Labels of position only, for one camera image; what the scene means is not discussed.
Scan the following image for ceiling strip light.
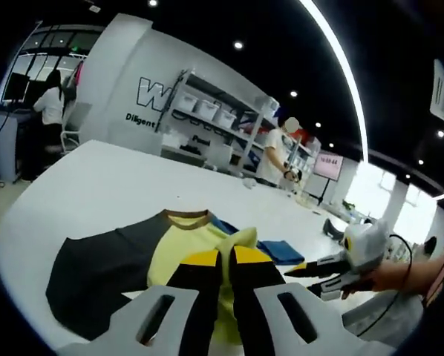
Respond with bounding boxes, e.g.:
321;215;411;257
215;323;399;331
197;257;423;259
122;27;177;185
299;0;370;165

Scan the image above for grey office desk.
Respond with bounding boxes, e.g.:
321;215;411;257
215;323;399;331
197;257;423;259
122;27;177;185
0;107;34;183

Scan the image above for white storage bin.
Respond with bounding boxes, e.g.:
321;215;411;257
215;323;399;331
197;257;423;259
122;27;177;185
213;109;240;129
194;99;220;120
177;92;197;112

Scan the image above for grey office chair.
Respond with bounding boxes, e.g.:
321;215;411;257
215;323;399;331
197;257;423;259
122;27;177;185
60;102;93;155

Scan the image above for yellow and dark shirt garment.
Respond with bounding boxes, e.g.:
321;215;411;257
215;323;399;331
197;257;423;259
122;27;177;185
45;208;261;349

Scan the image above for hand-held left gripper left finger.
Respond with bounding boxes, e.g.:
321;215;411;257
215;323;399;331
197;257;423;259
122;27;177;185
58;249;223;356

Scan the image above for person's right hand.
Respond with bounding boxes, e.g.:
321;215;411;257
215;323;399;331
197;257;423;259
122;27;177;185
339;263;396;300

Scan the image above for grey metal shelf rack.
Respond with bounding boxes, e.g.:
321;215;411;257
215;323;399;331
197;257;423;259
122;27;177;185
158;69;321;179

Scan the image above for round ceiling downlights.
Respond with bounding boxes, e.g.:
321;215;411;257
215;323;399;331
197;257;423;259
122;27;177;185
147;0;444;166

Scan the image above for pink display screen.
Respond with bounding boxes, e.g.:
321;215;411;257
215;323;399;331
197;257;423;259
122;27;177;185
313;154;345;179

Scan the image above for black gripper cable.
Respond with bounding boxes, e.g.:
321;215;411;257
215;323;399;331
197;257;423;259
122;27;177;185
355;233;414;337

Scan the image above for pink hanging bag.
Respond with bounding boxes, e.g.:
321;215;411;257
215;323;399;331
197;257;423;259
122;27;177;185
74;61;86;88

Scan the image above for blue cloth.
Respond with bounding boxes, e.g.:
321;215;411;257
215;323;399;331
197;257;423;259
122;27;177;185
209;217;305;266

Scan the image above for black curved object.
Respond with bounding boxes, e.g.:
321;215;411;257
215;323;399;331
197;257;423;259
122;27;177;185
322;218;346;239

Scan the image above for grey mesh chair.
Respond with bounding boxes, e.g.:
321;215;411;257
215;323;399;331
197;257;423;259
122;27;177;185
340;292;435;348

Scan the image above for black screen stand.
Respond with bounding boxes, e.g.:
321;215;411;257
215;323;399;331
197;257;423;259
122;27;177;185
317;177;333;207

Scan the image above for black computer monitor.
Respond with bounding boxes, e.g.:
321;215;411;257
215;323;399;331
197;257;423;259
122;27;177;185
2;72;32;103

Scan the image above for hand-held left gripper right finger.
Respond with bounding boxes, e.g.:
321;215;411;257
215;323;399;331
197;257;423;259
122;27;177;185
230;244;396;356

